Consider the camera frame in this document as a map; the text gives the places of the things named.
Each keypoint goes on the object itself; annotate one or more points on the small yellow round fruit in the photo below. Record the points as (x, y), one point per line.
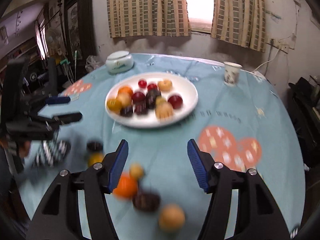
(136, 171)

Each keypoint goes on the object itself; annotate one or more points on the wall power socket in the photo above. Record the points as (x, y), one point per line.
(279, 44)

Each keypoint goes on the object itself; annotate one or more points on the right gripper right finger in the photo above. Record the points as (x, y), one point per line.
(258, 215)

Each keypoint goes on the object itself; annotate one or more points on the dark mangosteen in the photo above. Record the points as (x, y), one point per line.
(146, 202)

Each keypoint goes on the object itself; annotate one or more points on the checked curtain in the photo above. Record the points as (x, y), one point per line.
(130, 18)
(240, 22)

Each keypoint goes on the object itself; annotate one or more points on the patterned paper cup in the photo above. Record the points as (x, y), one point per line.
(231, 75)

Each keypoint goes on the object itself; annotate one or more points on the left checked curtain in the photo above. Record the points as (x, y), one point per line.
(130, 18)

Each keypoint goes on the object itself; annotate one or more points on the large bright orange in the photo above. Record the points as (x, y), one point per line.
(127, 187)

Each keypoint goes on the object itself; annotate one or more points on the small red plum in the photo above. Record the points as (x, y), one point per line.
(152, 86)

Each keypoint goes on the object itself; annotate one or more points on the teal broom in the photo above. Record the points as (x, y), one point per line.
(66, 67)

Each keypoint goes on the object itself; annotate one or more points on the standing fan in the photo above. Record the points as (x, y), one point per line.
(53, 41)

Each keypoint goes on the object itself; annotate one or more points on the pale yellow apple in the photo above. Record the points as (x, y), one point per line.
(171, 218)

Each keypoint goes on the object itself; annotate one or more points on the dark purple plum with sticker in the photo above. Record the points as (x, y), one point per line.
(94, 147)

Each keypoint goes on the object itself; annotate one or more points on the plastic bag of fruit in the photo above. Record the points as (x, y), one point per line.
(92, 63)

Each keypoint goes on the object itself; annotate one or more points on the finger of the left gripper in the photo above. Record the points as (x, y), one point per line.
(57, 100)
(67, 118)

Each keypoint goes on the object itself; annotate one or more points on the right checked curtain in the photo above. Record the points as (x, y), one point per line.
(240, 22)

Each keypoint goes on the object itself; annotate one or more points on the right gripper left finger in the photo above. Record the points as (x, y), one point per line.
(57, 215)

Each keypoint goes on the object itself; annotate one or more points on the pale green lidded jar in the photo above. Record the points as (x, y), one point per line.
(119, 61)

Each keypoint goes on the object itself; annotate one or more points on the green-orange tangerine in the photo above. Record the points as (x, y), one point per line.
(95, 158)

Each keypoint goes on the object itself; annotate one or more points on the person's left hand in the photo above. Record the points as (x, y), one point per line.
(20, 149)

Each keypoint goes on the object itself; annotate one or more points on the small red cherry fruit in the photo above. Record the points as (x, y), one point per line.
(142, 83)

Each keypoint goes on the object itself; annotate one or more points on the blue patterned tablecloth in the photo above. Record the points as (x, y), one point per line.
(251, 109)

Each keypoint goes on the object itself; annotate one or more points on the white round plate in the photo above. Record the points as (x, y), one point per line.
(142, 115)

